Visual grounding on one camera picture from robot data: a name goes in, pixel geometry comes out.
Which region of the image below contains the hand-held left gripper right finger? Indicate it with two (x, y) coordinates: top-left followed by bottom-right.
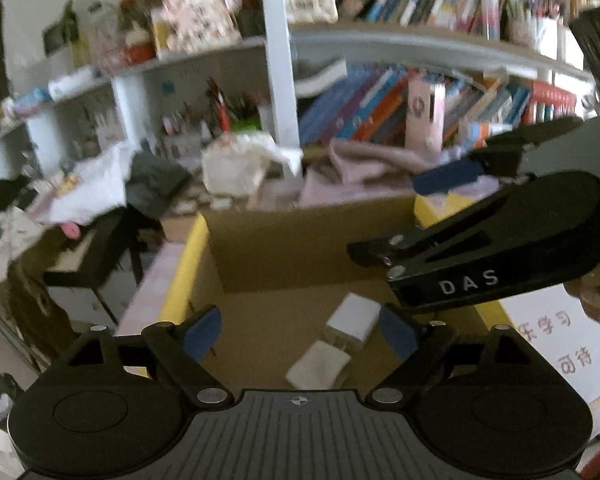
(368, 303), (547, 407)

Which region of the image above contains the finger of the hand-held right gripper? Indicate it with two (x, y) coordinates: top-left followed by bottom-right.
(412, 117), (587, 196)
(347, 200), (502, 279)

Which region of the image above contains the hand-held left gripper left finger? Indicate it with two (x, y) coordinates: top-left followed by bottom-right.
(55, 304), (231, 409)

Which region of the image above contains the white power adapter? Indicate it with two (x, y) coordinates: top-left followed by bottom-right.
(324, 293), (384, 356)

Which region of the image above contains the white sponge block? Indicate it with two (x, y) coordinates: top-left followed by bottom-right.
(284, 340), (351, 390)

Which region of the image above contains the cardboard box with yellow tape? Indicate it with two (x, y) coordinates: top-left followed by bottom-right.
(159, 194), (533, 392)

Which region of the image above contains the white wrapped container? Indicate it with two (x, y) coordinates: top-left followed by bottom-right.
(201, 134), (304, 197)

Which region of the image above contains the person's right hand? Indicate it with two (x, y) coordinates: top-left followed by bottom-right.
(564, 266), (600, 347)

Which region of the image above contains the stack of small boxes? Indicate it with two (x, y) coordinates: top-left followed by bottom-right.
(459, 120), (514, 150)

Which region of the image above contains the tall pink box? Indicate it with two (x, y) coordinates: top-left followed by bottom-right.
(405, 80), (447, 154)

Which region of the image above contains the lavender pink cloth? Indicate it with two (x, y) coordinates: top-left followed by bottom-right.
(299, 139), (501, 209)

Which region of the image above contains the white sheet red lettering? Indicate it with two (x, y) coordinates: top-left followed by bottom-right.
(497, 294), (600, 442)

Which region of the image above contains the red boxed book set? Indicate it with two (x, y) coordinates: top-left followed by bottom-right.
(521, 81), (579, 127)

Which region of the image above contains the black stool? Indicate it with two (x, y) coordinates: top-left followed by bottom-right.
(44, 209), (147, 289)

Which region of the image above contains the dark grey garment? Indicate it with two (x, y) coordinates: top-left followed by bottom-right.
(125, 152), (192, 217)

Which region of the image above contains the thick grey book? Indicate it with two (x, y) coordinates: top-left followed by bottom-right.
(294, 58), (349, 98)

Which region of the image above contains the brown cloth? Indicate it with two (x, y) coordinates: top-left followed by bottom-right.
(7, 239), (83, 363)

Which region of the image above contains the white pen holder bin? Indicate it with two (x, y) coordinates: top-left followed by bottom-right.
(509, 12), (564, 59)

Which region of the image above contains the white clothes pile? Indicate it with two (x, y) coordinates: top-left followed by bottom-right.
(29, 142), (137, 227)

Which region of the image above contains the white pen cup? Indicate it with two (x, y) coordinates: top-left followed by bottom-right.
(161, 132), (204, 159)

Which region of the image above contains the white bookshelf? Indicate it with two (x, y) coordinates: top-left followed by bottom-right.
(0, 0), (600, 181)

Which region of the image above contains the black trash bin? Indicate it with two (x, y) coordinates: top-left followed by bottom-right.
(0, 372), (24, 432)

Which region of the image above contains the black bag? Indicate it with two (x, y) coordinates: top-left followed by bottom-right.
(0, 175), (32, 232)

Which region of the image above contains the white case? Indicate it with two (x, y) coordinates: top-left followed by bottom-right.
(46, 67), (94, 102)

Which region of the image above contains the blue packet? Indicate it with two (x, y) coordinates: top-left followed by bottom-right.
(14, 87), (52, 117)

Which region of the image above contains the red jar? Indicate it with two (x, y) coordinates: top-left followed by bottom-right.
(124, 30), (157, 64)

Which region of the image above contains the yellow jar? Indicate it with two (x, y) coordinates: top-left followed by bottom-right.
(151, 10), (172, 54)

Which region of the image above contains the black picture frame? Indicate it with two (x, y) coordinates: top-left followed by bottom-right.
(42, 20), (74, 57)

